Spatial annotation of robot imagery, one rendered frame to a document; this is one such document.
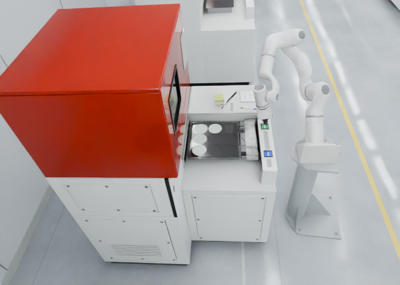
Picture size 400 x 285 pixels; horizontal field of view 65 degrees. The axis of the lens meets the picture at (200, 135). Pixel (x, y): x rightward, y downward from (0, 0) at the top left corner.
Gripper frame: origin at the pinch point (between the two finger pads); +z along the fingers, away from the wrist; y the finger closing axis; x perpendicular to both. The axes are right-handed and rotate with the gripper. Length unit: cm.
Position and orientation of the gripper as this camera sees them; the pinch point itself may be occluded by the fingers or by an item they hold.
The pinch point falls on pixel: (265, 121)
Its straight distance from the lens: 226.7
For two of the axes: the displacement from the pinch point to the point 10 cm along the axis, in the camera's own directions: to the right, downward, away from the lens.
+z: 2.8, 6.8, 6.8
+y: 9.6, -1.5, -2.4
